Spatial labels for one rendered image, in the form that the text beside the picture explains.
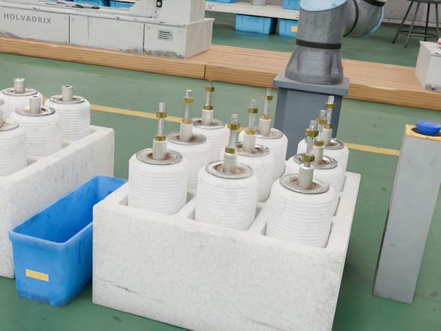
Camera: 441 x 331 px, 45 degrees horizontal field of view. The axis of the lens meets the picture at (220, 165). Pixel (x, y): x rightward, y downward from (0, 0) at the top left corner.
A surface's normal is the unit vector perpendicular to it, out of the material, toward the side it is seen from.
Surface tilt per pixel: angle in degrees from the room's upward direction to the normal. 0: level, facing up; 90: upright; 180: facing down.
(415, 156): 90
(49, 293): 92
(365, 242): 0
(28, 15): 90
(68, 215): 88
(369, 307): 0
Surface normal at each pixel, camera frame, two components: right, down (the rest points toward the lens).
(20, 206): 0.96, 0.17
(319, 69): -0.03, 0.04
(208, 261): -0.30, 0.29
